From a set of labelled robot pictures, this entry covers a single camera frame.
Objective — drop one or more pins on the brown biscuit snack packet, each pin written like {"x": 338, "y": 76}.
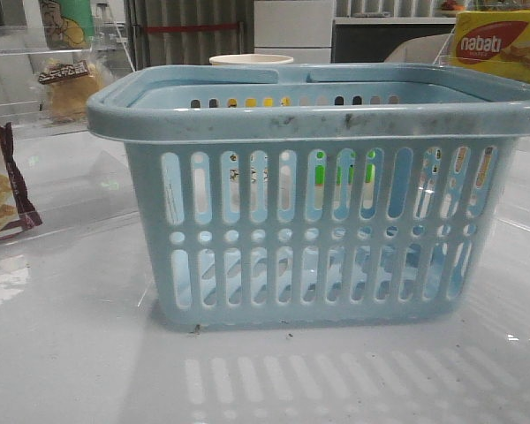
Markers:
{"x": 17, "y": 212}

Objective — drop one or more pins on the bread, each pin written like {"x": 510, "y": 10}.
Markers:
{"x": 68, "y": 86}

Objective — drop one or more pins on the white dark cabinet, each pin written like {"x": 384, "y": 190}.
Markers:
{"x": 320, "y": 32}

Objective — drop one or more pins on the grey armchair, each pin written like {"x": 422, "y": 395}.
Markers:
{"x": 422, "y": 50}

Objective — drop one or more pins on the light blue plastic basket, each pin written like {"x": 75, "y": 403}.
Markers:
{"x": 313, "y": 193}

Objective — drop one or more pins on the clear acrylic display shelf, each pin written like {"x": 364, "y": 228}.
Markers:
{"x": 25, "y": 103}

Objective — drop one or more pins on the plate of fruit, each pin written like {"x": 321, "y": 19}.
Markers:
{"x": 452, "y": 6}

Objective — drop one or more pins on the yellow popcorn paper cup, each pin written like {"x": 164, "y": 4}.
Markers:
{"x": 251, "y": 59}

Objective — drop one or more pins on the green cartoon drink can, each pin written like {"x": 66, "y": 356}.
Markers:
{"x": 67, "y": 24}

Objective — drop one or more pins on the yellow nabati wafer box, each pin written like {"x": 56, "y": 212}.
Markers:
{"x": 494, "y": 42}

